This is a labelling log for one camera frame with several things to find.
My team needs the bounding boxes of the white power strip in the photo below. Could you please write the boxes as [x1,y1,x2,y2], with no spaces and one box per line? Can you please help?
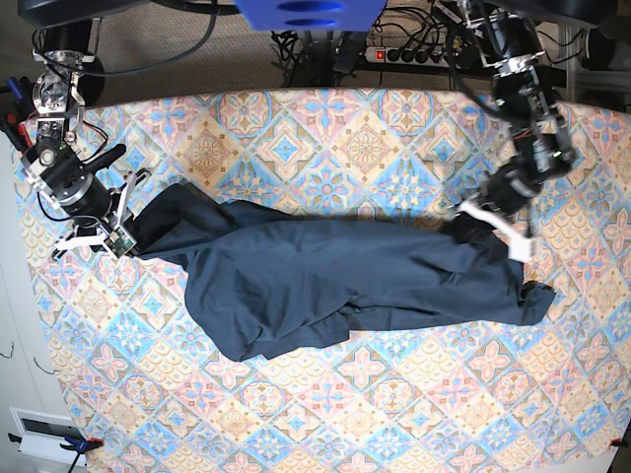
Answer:
[364,46,448,67]

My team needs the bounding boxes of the white wall outlet box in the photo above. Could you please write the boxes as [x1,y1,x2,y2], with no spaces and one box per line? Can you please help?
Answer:
[9,407,81,466]

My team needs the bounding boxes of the orange clamp bottom right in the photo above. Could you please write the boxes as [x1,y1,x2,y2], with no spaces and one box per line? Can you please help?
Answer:
[609,439,629,448]

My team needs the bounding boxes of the patterned colourful tablecloth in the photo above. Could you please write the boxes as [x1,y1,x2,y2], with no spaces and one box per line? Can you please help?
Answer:
[14,90,630,472]

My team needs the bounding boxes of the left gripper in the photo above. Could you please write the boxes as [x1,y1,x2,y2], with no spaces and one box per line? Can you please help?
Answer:
[451,162,542,244]

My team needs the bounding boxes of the blue orange clamp bottom left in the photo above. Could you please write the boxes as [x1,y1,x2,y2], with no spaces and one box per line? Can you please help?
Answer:
[8,434,104,472]

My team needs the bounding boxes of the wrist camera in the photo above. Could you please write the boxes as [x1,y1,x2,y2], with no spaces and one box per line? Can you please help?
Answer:
[105,226,137,258]
[508,236,537,263]

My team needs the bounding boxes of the blue orange clamp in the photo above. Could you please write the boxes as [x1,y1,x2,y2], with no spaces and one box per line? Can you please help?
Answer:
[8,434,104,472]
[1,76,35,153]

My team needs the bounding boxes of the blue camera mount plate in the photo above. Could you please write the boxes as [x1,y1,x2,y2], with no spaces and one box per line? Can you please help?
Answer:
[235,0,386,32]

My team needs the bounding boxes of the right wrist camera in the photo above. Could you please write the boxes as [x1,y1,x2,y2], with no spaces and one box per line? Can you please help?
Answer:
[105,226,137,258]

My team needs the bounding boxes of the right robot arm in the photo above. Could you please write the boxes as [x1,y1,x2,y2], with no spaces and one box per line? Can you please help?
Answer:
[22,50,150,258]

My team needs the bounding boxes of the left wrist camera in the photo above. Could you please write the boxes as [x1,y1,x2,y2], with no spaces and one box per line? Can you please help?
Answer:
[508,236,537,263]

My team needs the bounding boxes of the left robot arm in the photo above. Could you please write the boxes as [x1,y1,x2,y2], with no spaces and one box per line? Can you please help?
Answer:
[446,1,576,242]

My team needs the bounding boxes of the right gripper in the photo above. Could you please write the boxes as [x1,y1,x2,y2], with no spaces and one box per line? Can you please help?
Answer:
[51,169,151,259]

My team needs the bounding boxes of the blue orange clamp top left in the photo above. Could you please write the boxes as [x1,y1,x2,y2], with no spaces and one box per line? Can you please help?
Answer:
[1,76,35,153]

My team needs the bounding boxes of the dark navy t-shirt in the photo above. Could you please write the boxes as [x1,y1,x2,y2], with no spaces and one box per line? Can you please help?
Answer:
[131,184,555,362]

